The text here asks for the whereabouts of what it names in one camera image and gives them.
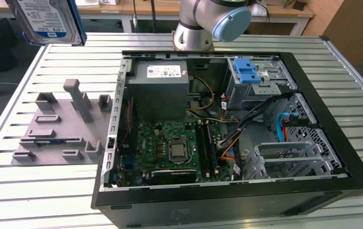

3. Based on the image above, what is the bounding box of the hard disk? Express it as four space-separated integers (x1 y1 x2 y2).
9 0 86 46

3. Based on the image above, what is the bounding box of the metal disk bay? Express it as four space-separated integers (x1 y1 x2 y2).
252 142 343 179

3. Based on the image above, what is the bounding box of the grey power supply unit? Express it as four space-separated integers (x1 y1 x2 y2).
126 61 190 122

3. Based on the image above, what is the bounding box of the silver CPU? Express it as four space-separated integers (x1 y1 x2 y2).
170 143 186 157

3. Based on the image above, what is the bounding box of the metal CPU socket cover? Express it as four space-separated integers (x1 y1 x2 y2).
168 137 190 161

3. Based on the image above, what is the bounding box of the green motherboard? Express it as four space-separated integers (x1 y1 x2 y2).
118 120 233 186

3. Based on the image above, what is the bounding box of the metal drive cage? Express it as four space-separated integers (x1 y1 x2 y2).
225 57 298 112

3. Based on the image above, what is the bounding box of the black graphics card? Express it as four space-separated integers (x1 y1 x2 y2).
149 168 197 186

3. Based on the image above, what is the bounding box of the blue plastic drive latch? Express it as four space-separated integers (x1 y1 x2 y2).
232 58 261 84

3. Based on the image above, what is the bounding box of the grey parts rack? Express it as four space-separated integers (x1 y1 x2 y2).
10 78 113 166

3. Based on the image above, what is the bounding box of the black PC case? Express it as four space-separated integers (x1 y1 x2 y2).
90 50 363 229

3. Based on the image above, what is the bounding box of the RAM stick with blue label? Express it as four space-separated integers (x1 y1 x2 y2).
33 139 65 145

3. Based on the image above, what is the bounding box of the wooden desk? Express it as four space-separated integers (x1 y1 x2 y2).
0 0 316 36

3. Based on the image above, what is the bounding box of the wooden cabinet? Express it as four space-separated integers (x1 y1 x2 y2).
301 0 363 66

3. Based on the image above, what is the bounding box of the yellow wire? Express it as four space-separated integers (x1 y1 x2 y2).
185 76 216 112

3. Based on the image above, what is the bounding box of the red twisted wire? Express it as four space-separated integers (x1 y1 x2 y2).
119 96 133 148

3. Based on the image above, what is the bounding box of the black cable bundle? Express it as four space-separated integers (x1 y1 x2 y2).
218 94 293 148

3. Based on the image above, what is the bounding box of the orange wire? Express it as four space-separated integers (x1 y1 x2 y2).
221 138 237 163

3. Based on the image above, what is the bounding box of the blue wire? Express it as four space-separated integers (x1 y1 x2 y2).
276 113 292 143

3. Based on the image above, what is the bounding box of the black power wire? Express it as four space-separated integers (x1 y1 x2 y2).
288 114 318 129

